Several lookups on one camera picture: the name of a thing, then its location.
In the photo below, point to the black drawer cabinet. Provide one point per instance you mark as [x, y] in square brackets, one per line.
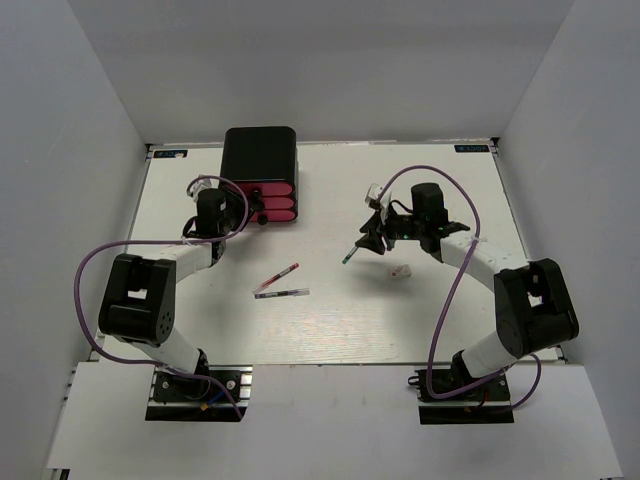
[261, 154]

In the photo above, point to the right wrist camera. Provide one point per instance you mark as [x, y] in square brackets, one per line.
[378, 198]

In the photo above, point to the pink top drawer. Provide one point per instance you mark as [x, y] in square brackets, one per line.
[267, 189]

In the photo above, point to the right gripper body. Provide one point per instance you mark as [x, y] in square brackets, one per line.
[403, 227]

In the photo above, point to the white eraser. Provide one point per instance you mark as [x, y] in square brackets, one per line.
[402, 271]

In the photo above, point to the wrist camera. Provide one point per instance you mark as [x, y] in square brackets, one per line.
[200, 183]
[378, 198]

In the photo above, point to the green pen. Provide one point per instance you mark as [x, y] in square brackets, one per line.
[350, 254]

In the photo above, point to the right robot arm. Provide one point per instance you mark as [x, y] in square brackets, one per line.
[532, 304]

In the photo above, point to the left corner label sticker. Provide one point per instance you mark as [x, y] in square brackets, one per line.
[170, 154]

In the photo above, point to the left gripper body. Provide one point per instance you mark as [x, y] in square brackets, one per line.
[236, 212]

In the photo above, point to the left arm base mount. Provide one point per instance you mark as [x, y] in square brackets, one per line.
[177, 399]

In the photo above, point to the right corner label sticker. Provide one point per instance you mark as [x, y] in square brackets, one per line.
[471, 148]

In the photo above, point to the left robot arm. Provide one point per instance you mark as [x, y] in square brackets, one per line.
[138, 306]

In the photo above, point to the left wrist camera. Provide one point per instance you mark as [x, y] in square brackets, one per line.
[200, 183]

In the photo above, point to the corner label sticker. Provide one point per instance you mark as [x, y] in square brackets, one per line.
[471, 148]
[170, 154]

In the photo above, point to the red pen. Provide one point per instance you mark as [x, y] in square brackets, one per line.
[265, 284]

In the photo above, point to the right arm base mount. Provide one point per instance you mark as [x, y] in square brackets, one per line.
[489, 404]

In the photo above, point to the purple pen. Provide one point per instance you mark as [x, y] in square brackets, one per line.
[282, 293]

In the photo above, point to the pink drawer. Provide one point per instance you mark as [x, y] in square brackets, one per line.
[279, 203]
[267, 189]
[274, 216]

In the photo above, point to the pink bottom drawer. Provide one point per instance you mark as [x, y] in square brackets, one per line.
[274, 216]

